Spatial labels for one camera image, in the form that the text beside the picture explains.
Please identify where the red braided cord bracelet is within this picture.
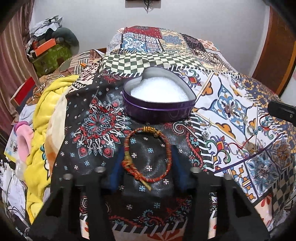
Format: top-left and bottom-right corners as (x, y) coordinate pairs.
(121, 126), (173, 192)

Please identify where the colourful patchwork bed cover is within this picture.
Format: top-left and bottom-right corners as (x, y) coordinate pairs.
(51, 26), (295, 240)

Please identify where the purple heart-shaped tin box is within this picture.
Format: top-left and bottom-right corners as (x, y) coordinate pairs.
(122, 67), (197, 123)

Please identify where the pink cloth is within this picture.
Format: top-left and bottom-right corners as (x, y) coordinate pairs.
(14, 121), (34, 162)

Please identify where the yellow blanket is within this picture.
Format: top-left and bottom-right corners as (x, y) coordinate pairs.
(24, 75), (79, 223)

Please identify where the beige striped bed sheet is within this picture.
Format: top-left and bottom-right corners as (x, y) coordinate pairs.
(33, 48), (106, 95)

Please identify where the red and white box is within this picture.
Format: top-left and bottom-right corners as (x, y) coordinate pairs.
(10, 77), (36, 108)

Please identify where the orange box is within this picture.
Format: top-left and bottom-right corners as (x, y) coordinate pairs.
(34, 39), (56, 56)

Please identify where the grey round cushion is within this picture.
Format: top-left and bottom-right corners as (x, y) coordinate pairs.
(52, 27), (79, 55)

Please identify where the pile of white papers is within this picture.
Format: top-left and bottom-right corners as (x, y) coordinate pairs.
(30, 15), (63, 37)

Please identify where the red striped curtain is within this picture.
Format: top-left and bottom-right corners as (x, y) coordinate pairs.
(1, 1), (38, 135)

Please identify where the red thin string bracelet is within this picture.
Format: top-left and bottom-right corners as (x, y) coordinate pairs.
(227, 113), (273, 150)

